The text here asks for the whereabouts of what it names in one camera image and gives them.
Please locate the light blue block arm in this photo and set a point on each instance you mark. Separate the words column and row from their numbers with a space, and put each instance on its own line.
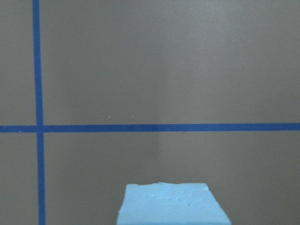
column 170, row 204

